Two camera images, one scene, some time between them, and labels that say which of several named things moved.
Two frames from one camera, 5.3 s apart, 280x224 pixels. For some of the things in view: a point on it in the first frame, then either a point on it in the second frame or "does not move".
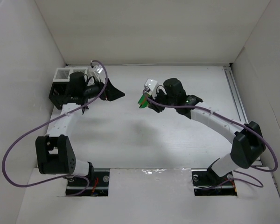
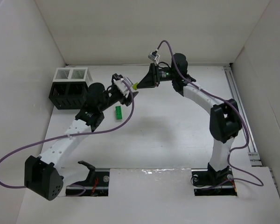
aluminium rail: [240, 111] does not move
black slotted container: [60, 94] does not move
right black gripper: [154, 104] -> [154, 76]
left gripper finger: [110, 93] -> [131, 95]
